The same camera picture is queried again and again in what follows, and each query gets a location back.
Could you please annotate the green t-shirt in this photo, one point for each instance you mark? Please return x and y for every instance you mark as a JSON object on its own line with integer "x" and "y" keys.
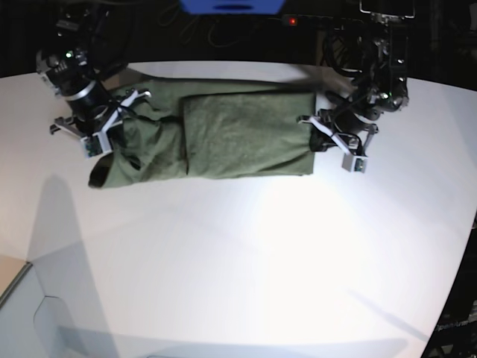
{"x": 216, "y": 129}

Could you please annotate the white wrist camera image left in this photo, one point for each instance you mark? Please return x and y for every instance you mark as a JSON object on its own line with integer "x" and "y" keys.
{"x": 98, "y": 143}

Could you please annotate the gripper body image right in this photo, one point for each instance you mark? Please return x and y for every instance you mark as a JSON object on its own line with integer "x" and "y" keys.
{"x": 346, "y": 122}

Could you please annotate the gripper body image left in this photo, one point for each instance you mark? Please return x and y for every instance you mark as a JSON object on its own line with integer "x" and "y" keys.
{"x": 85, "y": 112}

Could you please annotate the grey panel at corner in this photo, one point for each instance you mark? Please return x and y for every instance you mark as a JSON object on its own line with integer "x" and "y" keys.
{"x": 28, "y": 325}

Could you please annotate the black power strip red light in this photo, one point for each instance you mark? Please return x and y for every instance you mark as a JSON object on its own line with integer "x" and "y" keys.
{"x": 320, "y": 22}

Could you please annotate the blue box at top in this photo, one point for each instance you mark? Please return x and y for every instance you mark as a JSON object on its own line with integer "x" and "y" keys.
{"x": 209, "y": 7}

